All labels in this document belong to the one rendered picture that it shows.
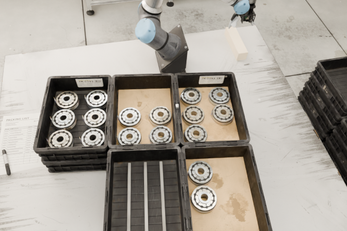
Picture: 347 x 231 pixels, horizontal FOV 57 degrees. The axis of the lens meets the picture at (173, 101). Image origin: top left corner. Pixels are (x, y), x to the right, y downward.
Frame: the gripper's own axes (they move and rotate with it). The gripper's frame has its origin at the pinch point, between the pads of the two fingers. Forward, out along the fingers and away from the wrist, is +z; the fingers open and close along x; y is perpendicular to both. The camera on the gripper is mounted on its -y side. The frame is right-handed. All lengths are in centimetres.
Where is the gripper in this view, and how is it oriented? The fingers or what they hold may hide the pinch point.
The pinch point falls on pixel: (240, 26)
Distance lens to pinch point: 196.9
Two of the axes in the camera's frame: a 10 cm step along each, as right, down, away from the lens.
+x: 9.7, -1.5, 1.7
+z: -0.4, 5.9, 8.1
